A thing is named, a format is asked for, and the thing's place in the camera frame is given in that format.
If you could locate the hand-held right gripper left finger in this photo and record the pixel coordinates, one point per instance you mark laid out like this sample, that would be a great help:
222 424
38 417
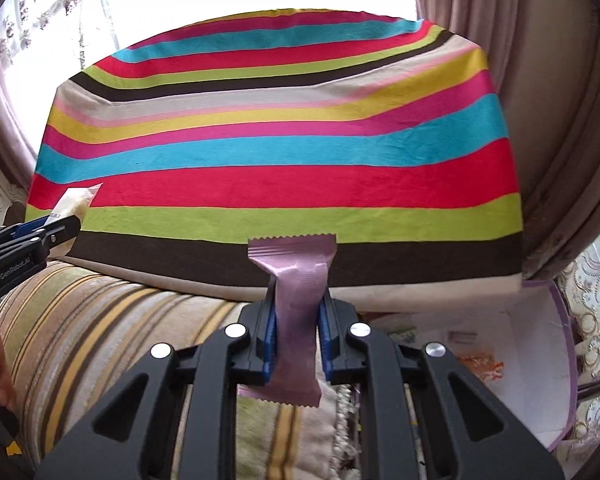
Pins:
267 345

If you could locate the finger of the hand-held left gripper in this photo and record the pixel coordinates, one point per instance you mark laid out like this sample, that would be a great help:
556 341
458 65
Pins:
65 235
30 225

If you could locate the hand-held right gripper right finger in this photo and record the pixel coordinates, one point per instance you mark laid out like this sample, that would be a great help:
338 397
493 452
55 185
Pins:
327 345

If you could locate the cream nut packet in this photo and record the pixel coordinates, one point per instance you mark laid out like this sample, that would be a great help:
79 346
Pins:
75 202

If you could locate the pink snack packet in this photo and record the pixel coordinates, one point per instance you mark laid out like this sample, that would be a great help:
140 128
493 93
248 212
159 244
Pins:
295 310

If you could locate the purple cardboard box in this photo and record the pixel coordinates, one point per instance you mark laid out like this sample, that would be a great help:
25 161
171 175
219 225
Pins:
520 335

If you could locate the person's left hand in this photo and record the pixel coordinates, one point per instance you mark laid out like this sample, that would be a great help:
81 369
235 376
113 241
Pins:
2 365

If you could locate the mauve curtain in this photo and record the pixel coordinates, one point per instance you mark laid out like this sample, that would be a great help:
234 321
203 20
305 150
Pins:
0 125
530 85

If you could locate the striped beige towel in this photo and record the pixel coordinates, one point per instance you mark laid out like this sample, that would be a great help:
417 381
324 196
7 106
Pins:
105 335

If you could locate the colourful striped blanket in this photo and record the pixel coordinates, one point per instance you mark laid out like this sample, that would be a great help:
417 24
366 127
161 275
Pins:
280 160

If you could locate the sheer lace curtain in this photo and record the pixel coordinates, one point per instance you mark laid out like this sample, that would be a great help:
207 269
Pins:
35 10

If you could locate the white patterned lace cloth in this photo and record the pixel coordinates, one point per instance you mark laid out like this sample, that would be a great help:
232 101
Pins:
597 300

